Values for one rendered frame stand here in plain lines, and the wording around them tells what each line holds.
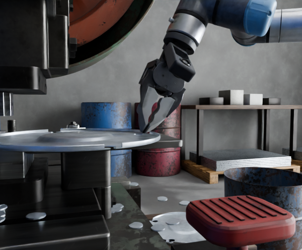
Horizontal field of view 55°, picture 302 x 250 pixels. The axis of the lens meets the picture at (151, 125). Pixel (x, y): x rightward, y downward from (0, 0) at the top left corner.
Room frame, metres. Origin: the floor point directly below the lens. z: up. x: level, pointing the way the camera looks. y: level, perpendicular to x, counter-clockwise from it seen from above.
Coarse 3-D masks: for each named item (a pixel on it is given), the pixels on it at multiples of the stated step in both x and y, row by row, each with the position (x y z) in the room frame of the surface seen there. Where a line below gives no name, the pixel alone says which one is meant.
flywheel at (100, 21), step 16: (80, 0) 0.86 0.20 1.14; (96, 0) 0.87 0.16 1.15; (112, 0) 0.85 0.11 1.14; (128, 0) 0.86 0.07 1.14; (80, 16) 0.86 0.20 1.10; (96, 16) 0.84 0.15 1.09; (112, 16) 0.85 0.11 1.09; (80, 32) 0.82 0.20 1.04; (96, 32) 0.84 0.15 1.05; (80, 48) 0.86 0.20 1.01
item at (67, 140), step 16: (64, 128) 0.63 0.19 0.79; (80, 128) 0.64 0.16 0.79; (96, 128) 0.64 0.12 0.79; (112, 128) 0.64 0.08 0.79; (0, 144) 0.37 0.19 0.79; (16, 144) 0.41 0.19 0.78; (32, 144) 0.41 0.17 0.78; (48, 144) 0.41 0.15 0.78; (64, 144) 0.41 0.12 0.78; (80, 144) 0.41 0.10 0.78; (96, 144) 0.41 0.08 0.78; (112, 144) 0.41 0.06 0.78; (128, 144) 0.39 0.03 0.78; (144, 144) 0.42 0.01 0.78
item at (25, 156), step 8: (0, 152) 0.40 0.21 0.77; (8, 152) 0.40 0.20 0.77; (16, 152) 0.40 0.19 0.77; (24, 152) 0.42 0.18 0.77; (0, 160) 0.40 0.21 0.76; (8, 160) 0.40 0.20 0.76; (16, 160) 0.40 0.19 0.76; (24, 160) 0.42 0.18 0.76; (32, 160) 0.52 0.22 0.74; (0, 168) 0.40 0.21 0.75; (8, 168) 0.40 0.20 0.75; (16, 168) 0.40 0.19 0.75; (24, 168) 0.41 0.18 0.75; (0, 176) 0.40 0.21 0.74; (8, 176) 0.40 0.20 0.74; (16, 176) 0.40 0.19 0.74; (24, 176) 0.41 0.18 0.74
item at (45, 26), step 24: (0, 0) 0.40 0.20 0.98; (24, 0) 0.41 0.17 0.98; (48, 0) 0.42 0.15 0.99; (0, 24) 0.40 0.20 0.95; (24, 24) 0.41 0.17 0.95; (48, 24) 0.44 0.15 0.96; (0, 48) 0.40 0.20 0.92; (24, 48) 0.41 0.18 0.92; (48, 48) 0.44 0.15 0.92; (72, 48) 0.46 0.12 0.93; (48, 72) 0.46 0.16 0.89
